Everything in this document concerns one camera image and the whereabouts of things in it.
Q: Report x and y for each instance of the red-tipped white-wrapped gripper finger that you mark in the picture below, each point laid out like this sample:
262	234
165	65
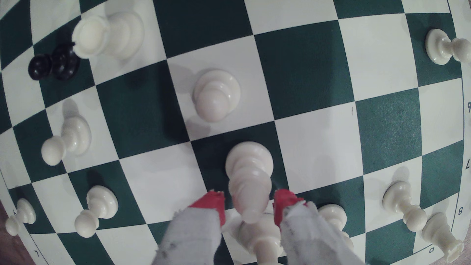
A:
191	235
309	239

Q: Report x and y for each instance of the white chess bishop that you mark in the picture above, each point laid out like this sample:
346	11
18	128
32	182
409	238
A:
248	176

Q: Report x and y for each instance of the white chess piece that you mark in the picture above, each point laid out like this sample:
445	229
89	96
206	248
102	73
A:
333	215

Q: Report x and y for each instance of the white chess king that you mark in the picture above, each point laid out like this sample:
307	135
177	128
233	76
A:
259	237

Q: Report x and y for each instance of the white chess pawn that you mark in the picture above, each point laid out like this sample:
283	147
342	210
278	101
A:
97	208
216	95
439	46
22	215
401	204
68	138

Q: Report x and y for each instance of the white chess rook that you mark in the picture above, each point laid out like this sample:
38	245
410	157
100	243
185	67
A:
441	235
106	35

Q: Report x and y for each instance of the green and white chess mat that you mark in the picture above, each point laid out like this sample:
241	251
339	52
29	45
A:
312	70

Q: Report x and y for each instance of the black chess pawn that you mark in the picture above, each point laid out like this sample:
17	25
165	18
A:
60	63

